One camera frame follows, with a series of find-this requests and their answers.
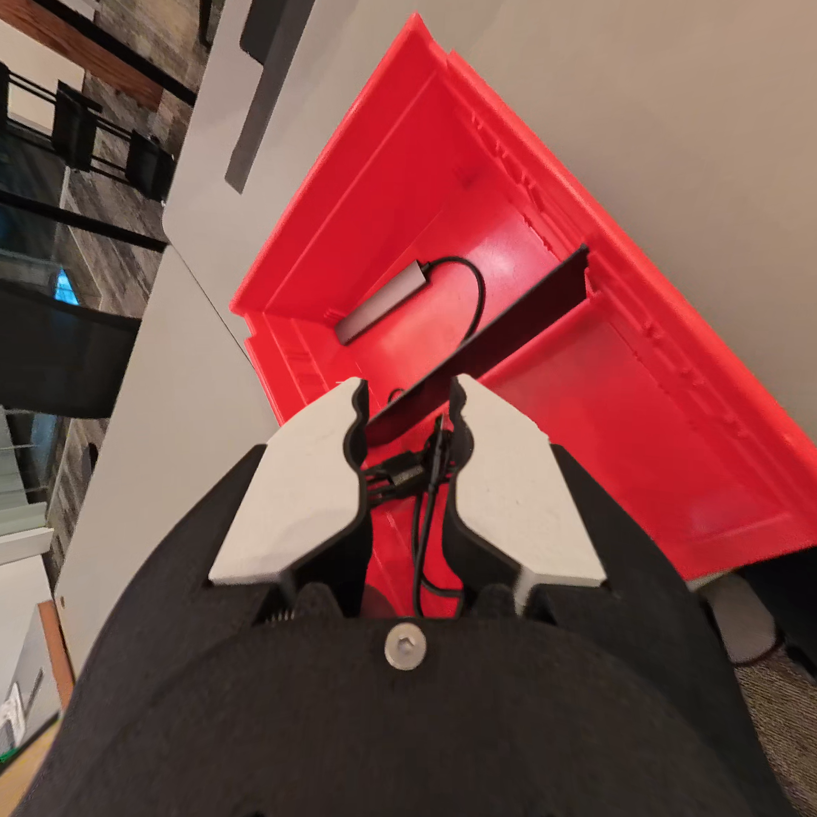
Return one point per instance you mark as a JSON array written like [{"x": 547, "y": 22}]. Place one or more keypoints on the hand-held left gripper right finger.
[{"x": 530, "y": 511}]

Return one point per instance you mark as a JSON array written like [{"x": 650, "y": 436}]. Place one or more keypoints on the black bin divider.
[{"x": 511, "y": 326}]

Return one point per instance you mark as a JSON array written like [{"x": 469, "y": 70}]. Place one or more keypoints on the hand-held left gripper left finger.
[{"x": 287, "y": 511}]

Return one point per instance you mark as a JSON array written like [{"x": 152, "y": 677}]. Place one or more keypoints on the red plastic bin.
[{"x": 613, "y": 434}]

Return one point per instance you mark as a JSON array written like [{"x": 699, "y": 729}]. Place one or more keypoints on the silver USB hub white tag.
[{"x": 377, "y": 310}]

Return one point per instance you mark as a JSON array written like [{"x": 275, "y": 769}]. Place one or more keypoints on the wooden post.
[{"x": 102, "y": 58}]

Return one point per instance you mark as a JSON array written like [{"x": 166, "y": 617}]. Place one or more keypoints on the black utility cart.
[{"x": 77, "y": 121}]

